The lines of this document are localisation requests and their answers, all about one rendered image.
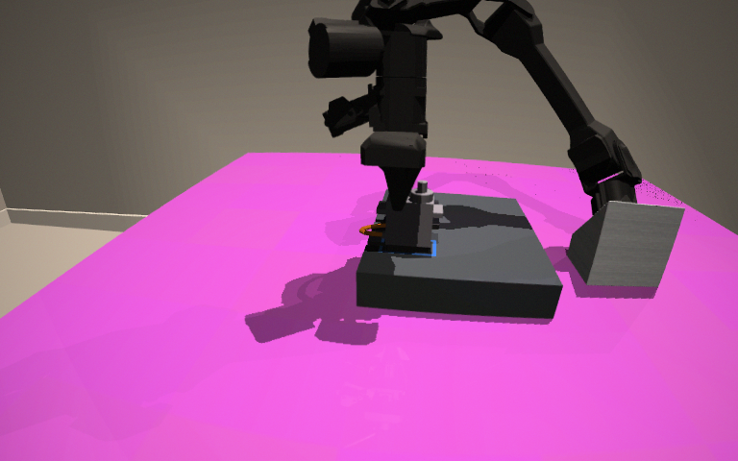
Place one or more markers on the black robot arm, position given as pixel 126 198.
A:
pixel 380 37

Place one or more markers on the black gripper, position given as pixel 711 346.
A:
pixel 396 145

